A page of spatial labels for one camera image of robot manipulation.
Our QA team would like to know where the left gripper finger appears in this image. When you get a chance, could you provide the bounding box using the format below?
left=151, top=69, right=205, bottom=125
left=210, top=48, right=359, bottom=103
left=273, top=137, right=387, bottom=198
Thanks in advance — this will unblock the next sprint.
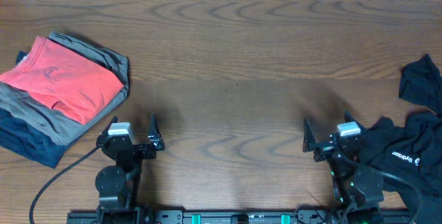
left=148, top=114, right=165, bottom=151
left=100, top=116, right=118, bottom=136

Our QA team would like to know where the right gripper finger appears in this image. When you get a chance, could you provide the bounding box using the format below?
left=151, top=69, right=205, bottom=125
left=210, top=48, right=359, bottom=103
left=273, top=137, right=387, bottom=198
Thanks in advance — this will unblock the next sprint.
left=302, top=119, right=316, bottom=153
left=344, top=111, right=365, bottom=131

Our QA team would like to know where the black t-shirt with logo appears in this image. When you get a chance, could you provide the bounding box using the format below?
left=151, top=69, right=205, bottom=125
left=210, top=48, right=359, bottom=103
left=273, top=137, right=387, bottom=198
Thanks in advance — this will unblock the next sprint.
left=358, top=55, right=441, bottom=224

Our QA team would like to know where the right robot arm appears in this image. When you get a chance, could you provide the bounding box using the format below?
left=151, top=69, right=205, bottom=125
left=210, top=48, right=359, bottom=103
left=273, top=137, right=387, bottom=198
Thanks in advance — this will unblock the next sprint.
left=302, top=120, right=384, bottom=223

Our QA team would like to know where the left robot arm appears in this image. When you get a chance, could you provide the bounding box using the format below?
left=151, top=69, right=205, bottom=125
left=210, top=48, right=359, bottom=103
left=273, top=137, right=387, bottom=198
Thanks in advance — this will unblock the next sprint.
left=95, top=115, right=165, bottom=224

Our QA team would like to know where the red folded t-shirt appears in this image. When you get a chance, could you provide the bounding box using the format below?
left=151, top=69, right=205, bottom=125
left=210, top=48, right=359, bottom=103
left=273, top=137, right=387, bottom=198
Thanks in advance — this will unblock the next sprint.
left=1, top=36, right=124, bottom=124

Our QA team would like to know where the grey folded t-shirt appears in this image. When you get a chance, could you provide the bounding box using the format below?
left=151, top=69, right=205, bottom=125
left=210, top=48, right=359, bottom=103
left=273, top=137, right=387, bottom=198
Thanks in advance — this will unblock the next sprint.
left=1, top=32, right=129, bottom=146

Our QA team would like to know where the navy folded t-shirt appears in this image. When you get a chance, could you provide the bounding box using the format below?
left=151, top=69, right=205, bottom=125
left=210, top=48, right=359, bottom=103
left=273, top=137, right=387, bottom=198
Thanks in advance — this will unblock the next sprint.
left=0, top=50, right=73, bottom=169

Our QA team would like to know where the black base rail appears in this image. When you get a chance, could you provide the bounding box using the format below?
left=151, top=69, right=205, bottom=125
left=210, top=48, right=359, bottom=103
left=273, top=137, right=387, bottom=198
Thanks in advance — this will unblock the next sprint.
left=66, top=208, right=411, bottom=224

